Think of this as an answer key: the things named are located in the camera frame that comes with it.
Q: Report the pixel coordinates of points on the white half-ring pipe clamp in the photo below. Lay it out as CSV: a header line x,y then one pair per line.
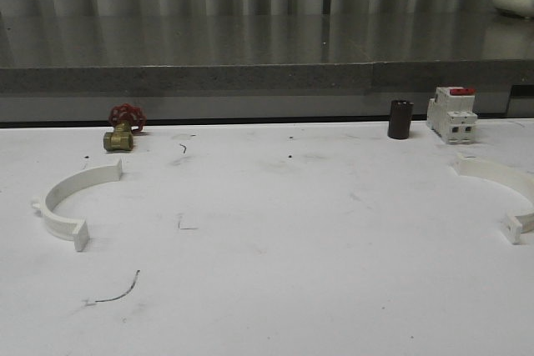
x,y
73,229

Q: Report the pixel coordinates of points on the dark brown cylindrical coupling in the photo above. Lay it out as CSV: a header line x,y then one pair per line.
x,y
400,119

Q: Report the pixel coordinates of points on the brass valve red handwheel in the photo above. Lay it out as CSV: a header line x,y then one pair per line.
x,y
126,120

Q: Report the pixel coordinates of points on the grey stone counter slab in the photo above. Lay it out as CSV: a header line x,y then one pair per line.
x,y
154,56

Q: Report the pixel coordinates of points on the white circuit breaker red switch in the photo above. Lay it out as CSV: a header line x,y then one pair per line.
x,y
450,114

